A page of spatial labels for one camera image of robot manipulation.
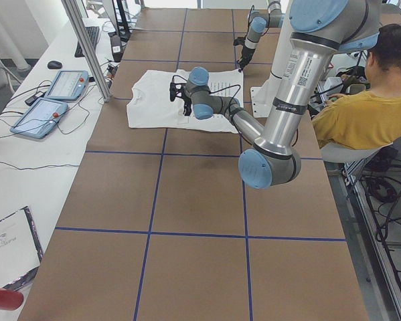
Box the grey office chair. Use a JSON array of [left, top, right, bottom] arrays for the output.
[[320, 142, 389, 173]]

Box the black device with white label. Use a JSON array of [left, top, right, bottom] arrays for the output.
[[110, 35, 124, 62]]

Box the person in yellow shirt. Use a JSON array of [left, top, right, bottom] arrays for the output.
[[312, 24, 401, 150]]

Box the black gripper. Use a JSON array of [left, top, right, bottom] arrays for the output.
[[238, 47, 255, 72], [181, 94, 192, 116]]

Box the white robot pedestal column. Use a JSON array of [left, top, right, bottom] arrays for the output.
[[268, 16, 293, 94]]

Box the white booklet with dark edge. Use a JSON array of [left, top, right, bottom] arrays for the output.
[[0, 206, 44, 290]]

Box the lower blue teach pendant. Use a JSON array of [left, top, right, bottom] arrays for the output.
[[10, 98, 68, 139]]

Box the black power adapter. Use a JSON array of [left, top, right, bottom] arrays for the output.
[[25, 92, 45, 106]]

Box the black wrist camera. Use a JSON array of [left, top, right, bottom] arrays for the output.
[[169, 82, 185, 102], [233, 37, 245, 46]]

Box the upper blue teach pendant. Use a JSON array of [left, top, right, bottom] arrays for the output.
[[44, 70, 89, 102]]

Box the grey aluminium frame post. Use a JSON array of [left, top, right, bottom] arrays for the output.
[[61, 0, 110, 102]]

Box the red cylindrical object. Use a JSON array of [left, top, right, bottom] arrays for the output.
[[0, 288, 24, 311]]

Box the black computer mouse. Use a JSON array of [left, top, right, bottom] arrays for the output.
[[47, 60, 62, 70]]

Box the white robot mounting base plate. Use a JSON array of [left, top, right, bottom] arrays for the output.
[[250, 76, 281, 118]]

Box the white long-sleeve printed shirt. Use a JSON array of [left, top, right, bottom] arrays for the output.
[[125, 68, 244, 134]]

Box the black keyboard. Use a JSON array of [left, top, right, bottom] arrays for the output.
[[74, 25, 101, 58]]

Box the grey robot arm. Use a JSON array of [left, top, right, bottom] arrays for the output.
[[169, 1, 382, 189], [233, 1, 285, 72]]

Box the blue teach pendant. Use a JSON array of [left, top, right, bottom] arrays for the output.
[[44, 70, 89, 102], [10, 98, 68, 139]]

